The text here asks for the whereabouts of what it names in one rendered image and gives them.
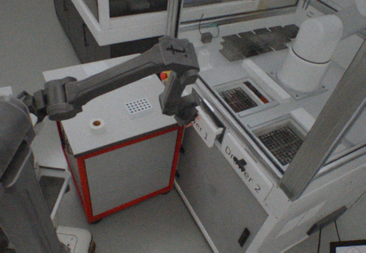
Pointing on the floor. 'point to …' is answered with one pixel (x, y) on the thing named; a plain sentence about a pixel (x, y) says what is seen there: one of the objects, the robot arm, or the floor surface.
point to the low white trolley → (119, 146)
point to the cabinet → (247, 203)
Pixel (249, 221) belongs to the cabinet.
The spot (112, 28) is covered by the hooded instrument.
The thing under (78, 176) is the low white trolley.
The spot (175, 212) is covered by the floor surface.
